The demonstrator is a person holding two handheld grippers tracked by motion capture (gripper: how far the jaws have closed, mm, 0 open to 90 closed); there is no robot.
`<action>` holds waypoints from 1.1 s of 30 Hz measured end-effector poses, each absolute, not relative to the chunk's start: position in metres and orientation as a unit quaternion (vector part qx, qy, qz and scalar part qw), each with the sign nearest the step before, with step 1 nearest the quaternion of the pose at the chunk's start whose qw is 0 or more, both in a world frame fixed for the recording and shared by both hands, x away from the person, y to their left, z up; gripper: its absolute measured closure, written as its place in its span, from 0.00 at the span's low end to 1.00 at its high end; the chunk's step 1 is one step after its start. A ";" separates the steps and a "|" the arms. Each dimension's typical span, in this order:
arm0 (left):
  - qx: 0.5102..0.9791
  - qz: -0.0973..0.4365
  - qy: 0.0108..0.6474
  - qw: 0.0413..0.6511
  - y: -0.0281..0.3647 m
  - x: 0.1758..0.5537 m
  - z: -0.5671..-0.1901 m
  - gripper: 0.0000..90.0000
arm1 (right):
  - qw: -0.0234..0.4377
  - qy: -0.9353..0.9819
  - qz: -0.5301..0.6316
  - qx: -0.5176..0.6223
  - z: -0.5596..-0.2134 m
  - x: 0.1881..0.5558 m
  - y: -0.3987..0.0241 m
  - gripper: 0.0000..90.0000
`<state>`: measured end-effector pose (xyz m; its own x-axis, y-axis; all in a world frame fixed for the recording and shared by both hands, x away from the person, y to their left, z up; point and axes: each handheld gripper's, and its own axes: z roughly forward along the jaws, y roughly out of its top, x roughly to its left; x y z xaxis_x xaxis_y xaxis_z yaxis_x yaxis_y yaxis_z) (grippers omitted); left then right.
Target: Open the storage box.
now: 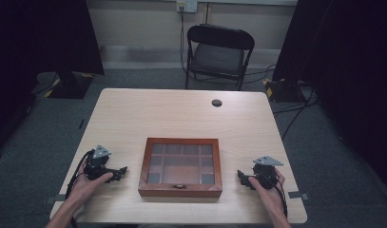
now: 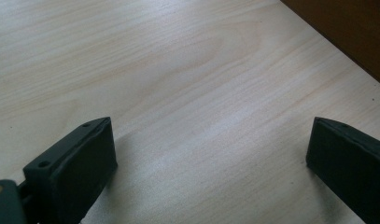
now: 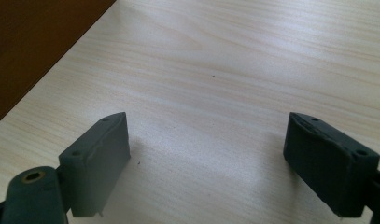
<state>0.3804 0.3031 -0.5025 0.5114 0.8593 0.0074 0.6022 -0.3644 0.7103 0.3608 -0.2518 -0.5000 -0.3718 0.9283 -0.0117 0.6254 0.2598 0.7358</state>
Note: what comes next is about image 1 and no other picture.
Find black folding chair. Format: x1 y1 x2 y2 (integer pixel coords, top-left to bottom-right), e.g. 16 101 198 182
184 23 256 91

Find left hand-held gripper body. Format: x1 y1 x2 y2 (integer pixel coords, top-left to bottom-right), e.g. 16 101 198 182
83 144 112 181

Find grey tape strip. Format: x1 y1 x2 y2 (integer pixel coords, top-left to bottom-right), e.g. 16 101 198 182
287 190 310 200
44 194 68 204

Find person's right hand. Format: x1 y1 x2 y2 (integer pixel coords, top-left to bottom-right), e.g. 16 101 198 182
247 167 288 220

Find black yellow striped stand base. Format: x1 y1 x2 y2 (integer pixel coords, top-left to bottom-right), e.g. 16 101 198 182
262 78 307 104

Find black floor cables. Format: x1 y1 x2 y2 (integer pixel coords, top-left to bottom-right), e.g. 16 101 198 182
244 64 319 141

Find person's left hand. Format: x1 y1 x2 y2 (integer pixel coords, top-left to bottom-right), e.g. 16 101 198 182
65 170 115 207

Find dark curtain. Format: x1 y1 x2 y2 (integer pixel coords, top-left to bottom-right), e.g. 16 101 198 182
272 0 387 194

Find white wall outlet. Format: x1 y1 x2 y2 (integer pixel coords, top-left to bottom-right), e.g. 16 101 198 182
176 0 199 14

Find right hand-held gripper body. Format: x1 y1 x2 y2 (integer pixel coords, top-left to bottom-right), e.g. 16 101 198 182
252 155 284 191

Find black cable from wall outlet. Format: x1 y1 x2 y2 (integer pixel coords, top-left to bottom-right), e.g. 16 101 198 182
179 9 187 72

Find wooden box with glass lid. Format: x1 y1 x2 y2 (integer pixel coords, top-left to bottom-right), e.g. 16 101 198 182
138 137 223 199

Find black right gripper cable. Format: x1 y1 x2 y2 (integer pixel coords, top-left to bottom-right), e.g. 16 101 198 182
274 179 289 219

